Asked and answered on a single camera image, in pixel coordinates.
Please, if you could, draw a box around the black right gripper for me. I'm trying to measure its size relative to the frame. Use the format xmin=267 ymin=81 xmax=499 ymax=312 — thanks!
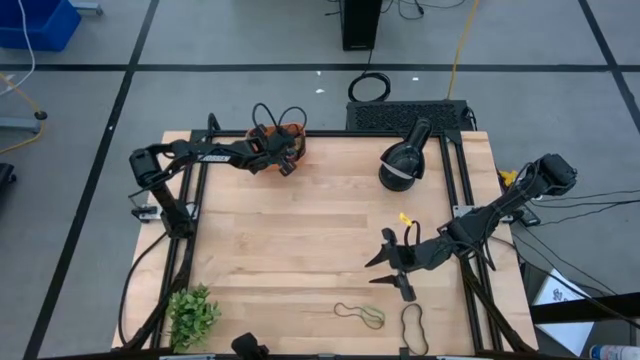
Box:
xmin=364 ymin=228 xmax=449 ymax=303

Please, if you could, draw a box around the green rubber band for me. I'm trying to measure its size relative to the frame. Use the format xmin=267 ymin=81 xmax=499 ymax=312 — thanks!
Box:
xmin=360 ymin=305 xmax=387 ymax=330

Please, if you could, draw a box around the thin black rubber band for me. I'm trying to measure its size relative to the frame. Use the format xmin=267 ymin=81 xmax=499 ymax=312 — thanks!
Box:
xmin=400 ymin=302 xmax=430 ymax=356

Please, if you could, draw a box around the thin brown rubber band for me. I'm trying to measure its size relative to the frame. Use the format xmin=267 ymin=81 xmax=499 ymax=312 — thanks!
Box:
xmin=333 ymin=301 xmax=386 ymax=331

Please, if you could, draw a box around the orange plastic bin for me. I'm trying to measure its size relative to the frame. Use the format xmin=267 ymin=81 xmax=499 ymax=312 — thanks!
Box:
xmin=245 ymin=123 xmax=308 ymax=174

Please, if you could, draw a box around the blue plastic bin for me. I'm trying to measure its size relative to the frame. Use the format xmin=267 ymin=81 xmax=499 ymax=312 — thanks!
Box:
xmin=0 ymin=0 xmax=82 ymax=53

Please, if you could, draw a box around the black ventilated case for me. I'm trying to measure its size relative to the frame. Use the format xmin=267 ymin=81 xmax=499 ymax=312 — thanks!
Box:
xmin=345 ymin=99 xmax=475 ymax=133

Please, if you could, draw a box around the black computer tower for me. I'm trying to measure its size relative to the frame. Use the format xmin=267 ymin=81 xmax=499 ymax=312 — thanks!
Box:
xmin=339 ymin=0 xmax=384 ymax=52

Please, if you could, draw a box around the small green potted plant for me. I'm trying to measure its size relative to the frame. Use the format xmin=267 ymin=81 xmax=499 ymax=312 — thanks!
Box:
xmin=167 ymin=283 xmax=222 ymax=354

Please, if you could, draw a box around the white paper box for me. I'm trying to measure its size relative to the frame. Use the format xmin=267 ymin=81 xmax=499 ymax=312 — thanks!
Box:
xmin=530 ymin=268 xmax=596 ymax=357

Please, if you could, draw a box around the black beam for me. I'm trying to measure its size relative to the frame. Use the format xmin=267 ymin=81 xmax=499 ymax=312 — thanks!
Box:
xmin=528 ymin=291 xmax=640 ymax=325

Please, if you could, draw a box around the grey metal leg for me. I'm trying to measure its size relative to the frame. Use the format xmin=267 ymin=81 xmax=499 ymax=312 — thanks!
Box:
xmin=68 ymin=0 xmax=105 ymax=16

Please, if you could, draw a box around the white bottle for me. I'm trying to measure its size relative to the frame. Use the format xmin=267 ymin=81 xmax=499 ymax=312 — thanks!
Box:
xmin=588 ymin=343 xmax=640 ymax=360

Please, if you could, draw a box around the grey metal bar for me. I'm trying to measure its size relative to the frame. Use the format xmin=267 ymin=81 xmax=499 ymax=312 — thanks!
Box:
xmin=0 ymin=117 xmax=42 ymax=135

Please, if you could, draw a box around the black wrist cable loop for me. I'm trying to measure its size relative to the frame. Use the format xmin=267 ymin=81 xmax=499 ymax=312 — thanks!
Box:
xmin=251 ymin=102 xmax=281 ymax=132

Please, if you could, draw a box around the coiled black cable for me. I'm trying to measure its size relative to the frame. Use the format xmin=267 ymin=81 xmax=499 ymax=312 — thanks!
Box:
xmin=348 ymin=49 xmax=393 ymax=103

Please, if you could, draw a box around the black arm base cable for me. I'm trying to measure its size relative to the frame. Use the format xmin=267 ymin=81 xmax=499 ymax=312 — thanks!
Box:
xmin=117 ymin=232 xmax=169 ymax=346

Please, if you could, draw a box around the yellow floor cable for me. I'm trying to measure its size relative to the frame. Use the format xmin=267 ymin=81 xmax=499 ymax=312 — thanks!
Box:
xmin=445 ymin=0 xmax=481 ymax=101
xmin=0 ymin=73 xmax=47 ymax=155

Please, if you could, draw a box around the white floor cable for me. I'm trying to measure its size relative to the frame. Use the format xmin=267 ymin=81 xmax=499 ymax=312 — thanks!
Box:
xmin=0 ymin=0 xmax=36 ymax=97

